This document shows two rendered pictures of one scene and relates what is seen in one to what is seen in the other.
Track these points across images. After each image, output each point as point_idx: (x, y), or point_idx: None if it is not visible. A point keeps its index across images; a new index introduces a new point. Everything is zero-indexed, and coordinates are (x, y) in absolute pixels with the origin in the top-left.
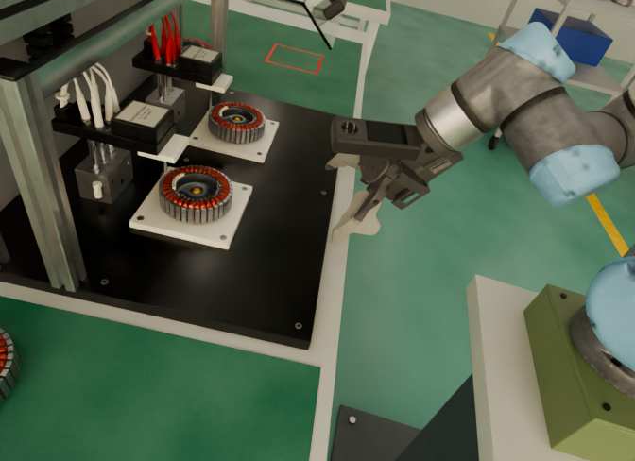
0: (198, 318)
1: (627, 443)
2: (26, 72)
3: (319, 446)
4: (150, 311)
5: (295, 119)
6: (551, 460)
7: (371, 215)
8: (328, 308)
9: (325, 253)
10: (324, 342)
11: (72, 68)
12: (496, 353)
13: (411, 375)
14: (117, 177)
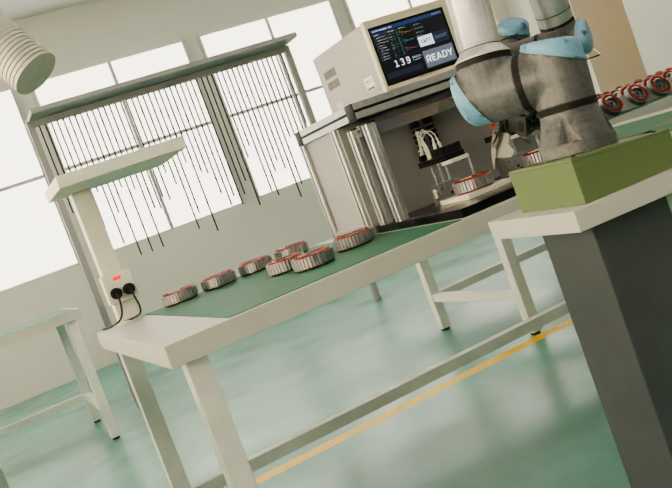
0: (431, 217)
1: (526, 181)
2: (370, 121)
3: (430, 233)
4: (420, 221)
5: None
6: (516, 215)
7: (505, 144)
8: (493, 206)
9: None
10: (474, 214)
11: (395, 123)
12: None
13: None
14: (447, 188)
